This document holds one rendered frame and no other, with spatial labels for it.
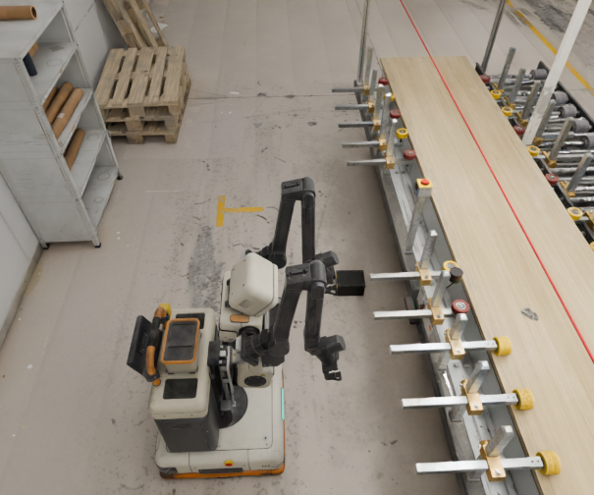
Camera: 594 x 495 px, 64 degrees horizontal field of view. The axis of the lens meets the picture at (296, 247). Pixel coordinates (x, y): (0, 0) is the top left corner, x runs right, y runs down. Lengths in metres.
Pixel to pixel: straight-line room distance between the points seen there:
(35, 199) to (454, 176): 2.89
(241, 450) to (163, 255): 1.80
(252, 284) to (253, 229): 2.21
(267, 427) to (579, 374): 1.51
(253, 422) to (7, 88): 2.39
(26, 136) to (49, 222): 0.76
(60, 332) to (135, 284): 0.59
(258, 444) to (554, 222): 2.04
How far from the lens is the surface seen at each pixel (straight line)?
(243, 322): 1.89
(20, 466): 3.31
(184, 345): 2.25
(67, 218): 3.97
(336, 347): 1.85
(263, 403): 2.77
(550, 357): 2.45
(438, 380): 2.44
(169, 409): 2.24
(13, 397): 3.54
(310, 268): 1.53
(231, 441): 2.70
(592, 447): 2.31
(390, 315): 2.39
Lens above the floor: 2.77
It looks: 47 degrees down
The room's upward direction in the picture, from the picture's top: straight up
